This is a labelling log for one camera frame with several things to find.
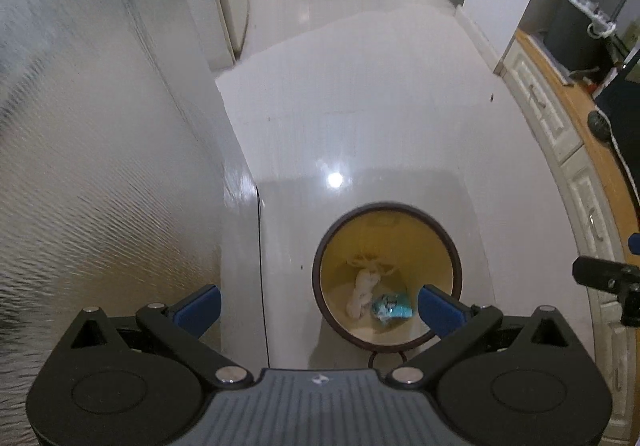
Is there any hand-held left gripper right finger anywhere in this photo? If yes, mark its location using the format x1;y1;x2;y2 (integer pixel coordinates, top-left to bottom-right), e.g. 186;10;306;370
390;284;578;389

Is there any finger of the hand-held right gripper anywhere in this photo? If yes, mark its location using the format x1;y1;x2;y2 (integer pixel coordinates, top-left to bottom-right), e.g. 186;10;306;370
572;232;640;294

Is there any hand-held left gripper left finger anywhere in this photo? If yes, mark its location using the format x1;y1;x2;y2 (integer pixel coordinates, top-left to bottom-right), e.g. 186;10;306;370
60;284;253;389

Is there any round yellow-lined trash bin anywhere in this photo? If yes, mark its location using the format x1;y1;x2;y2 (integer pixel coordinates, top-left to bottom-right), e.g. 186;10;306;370
312;202;462;371

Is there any blue snack packet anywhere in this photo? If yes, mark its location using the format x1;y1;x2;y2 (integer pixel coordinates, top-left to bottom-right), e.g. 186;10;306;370
371;292;415;324

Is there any white crumpled tissue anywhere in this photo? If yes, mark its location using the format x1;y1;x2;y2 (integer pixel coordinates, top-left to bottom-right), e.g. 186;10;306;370
346;253;394;319

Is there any dark blue cloth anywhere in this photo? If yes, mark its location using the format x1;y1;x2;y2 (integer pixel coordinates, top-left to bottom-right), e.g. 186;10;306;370
595;48;640;207

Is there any black round object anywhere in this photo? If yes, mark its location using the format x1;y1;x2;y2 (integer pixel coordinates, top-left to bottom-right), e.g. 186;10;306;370
589;110;612;142

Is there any white cabinet with wooden top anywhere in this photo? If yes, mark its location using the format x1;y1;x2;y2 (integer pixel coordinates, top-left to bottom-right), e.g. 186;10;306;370
494;28;640;446

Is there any silver foil covered table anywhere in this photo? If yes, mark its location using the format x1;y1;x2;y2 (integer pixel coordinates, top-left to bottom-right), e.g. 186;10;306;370
0;0;271;446

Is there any dark grey bin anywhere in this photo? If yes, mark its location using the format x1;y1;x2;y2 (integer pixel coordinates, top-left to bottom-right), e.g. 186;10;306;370
542;0;618;77

